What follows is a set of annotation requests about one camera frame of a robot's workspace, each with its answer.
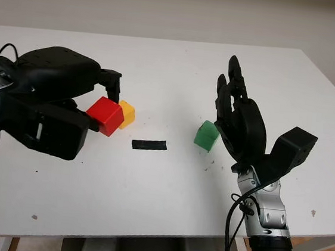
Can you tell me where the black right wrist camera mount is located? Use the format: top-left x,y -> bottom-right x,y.
249,122 -> 320,192

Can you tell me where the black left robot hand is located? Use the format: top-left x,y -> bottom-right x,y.
5,42 -> 125,134

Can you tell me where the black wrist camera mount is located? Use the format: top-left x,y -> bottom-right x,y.
249,122 -> 320,192
0,92 -> 92,162

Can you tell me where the red cube block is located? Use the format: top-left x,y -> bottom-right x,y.
83,94 -> 126,139

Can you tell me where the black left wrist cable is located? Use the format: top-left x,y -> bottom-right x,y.
0,42 -> 23,69

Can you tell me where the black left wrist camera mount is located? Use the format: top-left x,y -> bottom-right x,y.
0,92 -> 92,162

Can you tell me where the green cube block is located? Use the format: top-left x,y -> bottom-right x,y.
193,118 -> 222,154

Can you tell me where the yellow cube block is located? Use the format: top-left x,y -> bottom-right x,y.
115,100 -> 137,131

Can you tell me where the black tape strip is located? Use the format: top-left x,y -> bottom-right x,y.
131,137 -> 169,154

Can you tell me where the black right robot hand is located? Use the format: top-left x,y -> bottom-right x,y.
207,53 -> 277,177

